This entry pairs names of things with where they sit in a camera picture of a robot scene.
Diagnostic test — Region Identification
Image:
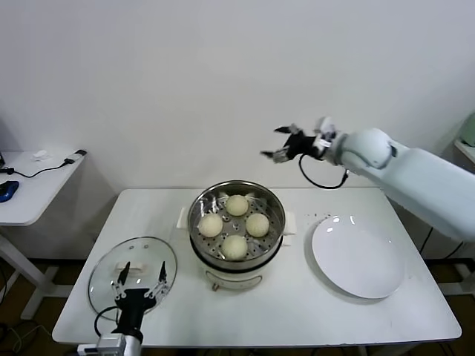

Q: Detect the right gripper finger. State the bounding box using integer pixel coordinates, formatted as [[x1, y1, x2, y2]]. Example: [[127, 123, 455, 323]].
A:
[[261, 146, 294, 164], [273, 124, 304, 139]]

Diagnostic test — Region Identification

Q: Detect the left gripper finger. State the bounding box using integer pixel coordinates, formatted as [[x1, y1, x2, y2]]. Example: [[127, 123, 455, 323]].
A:
[[110, 261, 131, 300], [143, 261, 171, 301]]

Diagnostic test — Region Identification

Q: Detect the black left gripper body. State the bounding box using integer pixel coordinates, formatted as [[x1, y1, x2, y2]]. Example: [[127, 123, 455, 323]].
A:
[[113, 288, 157, 334]]

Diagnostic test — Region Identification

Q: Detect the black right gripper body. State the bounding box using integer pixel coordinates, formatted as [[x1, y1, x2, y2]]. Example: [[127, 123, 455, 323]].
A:
[[284, 133, 324, 159]]

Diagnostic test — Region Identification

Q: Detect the round glass pot lid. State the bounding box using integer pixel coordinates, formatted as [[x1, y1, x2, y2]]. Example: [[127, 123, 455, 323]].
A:
[[87, 236, 177, 322]]

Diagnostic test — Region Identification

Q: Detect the white steamed baozi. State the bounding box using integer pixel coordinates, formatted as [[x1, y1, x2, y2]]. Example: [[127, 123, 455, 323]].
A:
[[221, 234, 248, 261], [198, 214, 224, 239], [245, 213, 270, 238], [225, 194, 250, 217]]

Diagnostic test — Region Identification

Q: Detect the stainless steel steamer basket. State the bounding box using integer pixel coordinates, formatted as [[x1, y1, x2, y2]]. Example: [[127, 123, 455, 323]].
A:
[[176, 180, 299, 263]]

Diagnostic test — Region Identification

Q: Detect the cream electric cooker base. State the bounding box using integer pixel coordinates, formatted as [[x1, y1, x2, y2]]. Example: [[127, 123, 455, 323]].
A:
[[189, 233, 294, 292]]

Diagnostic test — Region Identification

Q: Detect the large white plate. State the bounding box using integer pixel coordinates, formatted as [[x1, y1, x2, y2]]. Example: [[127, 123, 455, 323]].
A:
[[310, 214, 406, 300]]

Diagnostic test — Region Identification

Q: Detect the white side table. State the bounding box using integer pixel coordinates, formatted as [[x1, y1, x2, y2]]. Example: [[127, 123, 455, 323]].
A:
[[0, 150, 90, 322]]

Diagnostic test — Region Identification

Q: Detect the small blue device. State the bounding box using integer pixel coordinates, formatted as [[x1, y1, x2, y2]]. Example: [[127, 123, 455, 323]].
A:
[[0, 180, 19, 203]]

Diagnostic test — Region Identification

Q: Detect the white shelf table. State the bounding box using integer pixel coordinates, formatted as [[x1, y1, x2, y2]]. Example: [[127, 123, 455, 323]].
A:
[[453, 139, 475, 164]]

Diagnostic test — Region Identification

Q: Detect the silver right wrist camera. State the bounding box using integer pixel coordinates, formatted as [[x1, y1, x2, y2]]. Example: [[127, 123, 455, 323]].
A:
[[313, 116, 338, 149]]

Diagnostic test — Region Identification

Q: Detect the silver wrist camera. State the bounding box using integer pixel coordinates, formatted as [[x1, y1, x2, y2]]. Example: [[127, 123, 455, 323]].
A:
[[313, 116, 338, 149], [77, 333, 127, 356]]

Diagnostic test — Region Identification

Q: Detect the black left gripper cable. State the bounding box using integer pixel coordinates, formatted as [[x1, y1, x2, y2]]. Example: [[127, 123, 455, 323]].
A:
[[94, 306, 122, 337]]

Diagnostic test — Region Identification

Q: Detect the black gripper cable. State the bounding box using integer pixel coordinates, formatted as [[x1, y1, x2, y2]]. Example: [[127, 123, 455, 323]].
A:
[[298, 154, 350, 190], [94, 306, 122, 337]]

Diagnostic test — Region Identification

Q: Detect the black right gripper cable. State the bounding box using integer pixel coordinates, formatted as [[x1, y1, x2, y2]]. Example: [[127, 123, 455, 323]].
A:
[[298, 154, 350, 190]]

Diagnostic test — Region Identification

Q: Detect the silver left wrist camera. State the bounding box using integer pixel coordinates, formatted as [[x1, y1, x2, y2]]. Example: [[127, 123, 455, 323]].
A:
[[77, 333, 127, 356]]

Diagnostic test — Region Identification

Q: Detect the black cable with plug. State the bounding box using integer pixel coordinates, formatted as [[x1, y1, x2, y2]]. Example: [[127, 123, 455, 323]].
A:
[[0, 149, 88, 179]]

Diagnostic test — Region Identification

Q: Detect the black cable with adapter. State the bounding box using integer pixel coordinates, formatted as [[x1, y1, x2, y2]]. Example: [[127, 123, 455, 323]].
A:
[[419, 225, 467, 260]]

